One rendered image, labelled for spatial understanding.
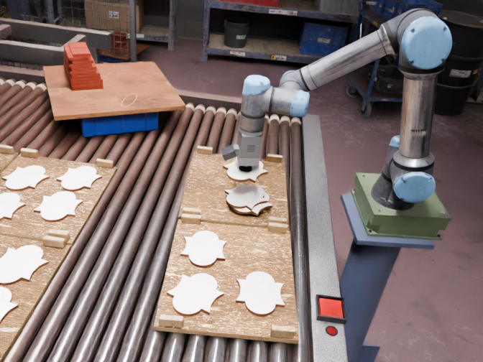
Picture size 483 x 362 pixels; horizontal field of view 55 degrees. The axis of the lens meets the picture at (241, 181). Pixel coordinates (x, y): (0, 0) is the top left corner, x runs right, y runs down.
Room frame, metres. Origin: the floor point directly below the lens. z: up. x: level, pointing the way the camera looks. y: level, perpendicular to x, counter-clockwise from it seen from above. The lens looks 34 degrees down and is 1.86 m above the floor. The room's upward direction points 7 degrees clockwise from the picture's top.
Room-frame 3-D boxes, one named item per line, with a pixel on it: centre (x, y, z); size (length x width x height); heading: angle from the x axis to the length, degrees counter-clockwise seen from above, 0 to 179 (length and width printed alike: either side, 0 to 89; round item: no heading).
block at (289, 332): (0.74, -0.14, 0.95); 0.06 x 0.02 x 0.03; 92
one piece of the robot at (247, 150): (1.28, 0.01, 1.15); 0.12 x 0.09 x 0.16; 101
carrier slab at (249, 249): (0.93, 0.00, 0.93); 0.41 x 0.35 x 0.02; 2
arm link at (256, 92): (1.28, -0.01, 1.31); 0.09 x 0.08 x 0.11; 86
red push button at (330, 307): (0.86, -0.27, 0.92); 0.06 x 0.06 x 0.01; 89
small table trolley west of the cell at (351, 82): (4.52, -1.24, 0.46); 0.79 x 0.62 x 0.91; 5
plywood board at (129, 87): (1.83, 0.60, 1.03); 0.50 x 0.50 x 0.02; 28
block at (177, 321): (0.73, 0.12, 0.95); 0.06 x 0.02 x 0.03; 92
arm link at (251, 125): (1.28, -0.01, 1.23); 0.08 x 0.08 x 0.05
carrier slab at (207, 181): (1.35, 0.01, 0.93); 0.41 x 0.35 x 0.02; 2
